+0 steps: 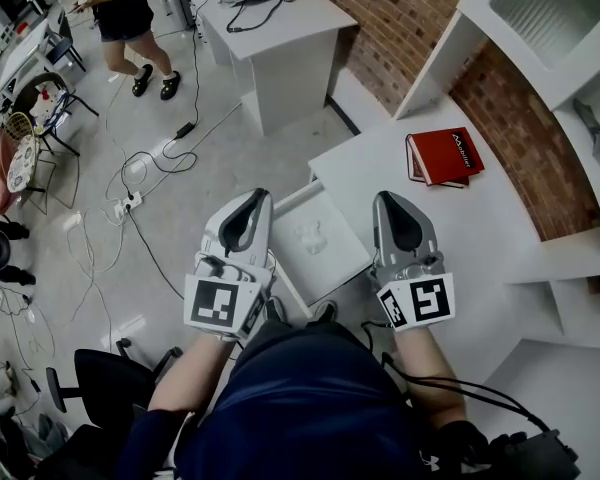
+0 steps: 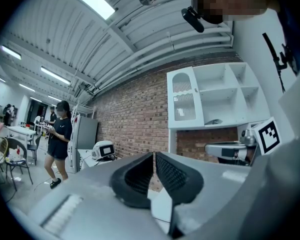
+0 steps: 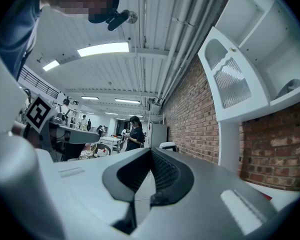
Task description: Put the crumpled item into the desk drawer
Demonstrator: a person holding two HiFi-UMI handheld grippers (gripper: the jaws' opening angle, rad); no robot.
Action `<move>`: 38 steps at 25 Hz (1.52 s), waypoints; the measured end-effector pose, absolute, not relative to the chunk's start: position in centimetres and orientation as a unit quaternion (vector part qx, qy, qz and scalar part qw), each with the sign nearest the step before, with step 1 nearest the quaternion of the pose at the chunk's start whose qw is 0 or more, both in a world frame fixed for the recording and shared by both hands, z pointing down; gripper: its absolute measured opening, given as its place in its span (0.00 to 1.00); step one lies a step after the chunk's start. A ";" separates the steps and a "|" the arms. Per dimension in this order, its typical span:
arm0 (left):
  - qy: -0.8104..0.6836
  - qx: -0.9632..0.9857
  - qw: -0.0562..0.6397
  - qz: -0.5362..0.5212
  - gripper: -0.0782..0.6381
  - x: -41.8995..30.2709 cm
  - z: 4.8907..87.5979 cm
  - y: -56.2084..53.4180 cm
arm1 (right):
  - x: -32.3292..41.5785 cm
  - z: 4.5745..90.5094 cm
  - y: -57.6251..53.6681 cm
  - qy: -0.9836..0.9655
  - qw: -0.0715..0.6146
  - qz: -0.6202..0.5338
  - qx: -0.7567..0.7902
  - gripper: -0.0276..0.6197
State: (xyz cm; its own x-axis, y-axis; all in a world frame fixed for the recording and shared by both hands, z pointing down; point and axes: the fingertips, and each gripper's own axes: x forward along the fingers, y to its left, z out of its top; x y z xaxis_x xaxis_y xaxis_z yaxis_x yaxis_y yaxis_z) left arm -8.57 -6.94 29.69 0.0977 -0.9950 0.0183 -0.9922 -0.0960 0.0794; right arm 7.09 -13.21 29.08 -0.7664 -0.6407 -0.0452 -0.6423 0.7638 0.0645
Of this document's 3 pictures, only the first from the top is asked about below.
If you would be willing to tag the frosted glass cabinet door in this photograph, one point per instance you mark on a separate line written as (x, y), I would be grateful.
(550, 13)

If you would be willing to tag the red hardcover book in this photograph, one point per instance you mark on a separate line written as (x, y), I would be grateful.
(445, 155)
(457, 184)

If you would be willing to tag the person's left shoe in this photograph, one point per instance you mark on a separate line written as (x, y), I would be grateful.
(276, 310)

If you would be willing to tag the black power adapter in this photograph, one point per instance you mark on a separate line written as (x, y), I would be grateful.
(185, 130)

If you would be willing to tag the black electronics box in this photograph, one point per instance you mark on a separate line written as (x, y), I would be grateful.
(540, 458)

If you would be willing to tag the person's right shoe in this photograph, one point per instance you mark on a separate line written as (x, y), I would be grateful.
(325, 313)

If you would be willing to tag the small white drawer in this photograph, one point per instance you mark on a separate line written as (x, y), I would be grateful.
(335, 268)

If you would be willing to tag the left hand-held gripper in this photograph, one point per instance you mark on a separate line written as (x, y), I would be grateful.
(215, 300)

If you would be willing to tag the person's black trousers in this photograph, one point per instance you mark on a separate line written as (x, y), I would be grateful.
(300, 329)

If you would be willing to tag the person's right forearm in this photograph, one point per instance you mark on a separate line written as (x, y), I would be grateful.
(425, 368)

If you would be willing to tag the small white table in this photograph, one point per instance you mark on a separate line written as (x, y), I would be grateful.
(22, 55)

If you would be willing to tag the person's left forearm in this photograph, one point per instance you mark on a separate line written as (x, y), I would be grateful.
(190, 378)

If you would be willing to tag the black office chair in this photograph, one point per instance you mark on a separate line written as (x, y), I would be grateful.
(110, 383)

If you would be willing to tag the white side cabinet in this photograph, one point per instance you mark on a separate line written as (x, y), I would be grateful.
(290, 68)

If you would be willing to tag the person's shoe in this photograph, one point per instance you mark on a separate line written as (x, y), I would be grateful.
(325, 313)
(276, 310)

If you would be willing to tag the white desk with hutch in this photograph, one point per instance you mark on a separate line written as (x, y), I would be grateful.
(480, 228)

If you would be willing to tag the person's navy shirt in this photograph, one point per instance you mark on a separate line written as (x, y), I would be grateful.
(305, 408)

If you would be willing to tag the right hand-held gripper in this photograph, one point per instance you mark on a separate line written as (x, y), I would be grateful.
(420, 298)

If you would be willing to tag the patterned round seat cushion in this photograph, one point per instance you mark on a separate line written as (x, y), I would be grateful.
(22, 165)

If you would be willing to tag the grey crumpled cloth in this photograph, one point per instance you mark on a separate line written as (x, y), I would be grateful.
(592, 128)

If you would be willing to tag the dark blue chair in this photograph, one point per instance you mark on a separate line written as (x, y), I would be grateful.
(62, 48)

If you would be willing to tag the black metal chair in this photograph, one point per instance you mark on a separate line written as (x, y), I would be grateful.
(75, 102)

